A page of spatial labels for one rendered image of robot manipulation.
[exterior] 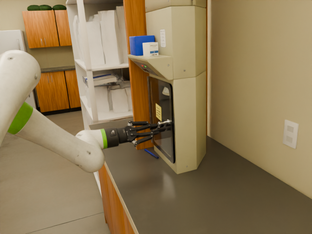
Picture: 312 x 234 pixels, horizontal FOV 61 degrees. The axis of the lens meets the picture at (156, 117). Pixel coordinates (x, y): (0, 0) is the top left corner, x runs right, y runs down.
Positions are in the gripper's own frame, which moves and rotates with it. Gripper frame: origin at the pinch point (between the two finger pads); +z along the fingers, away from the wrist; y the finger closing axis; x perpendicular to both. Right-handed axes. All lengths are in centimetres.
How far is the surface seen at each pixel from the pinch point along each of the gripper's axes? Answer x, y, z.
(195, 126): -7.4, -5.5, 15.8
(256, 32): -37, 23, 49
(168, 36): -34.5, 26.5, 5.4
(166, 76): -25.3, 12.5, 2.0
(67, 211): 169, 5, -53
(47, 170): 240, 75, -72
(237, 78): -12, 15, 48
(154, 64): -29.2, 16.4, -3.3
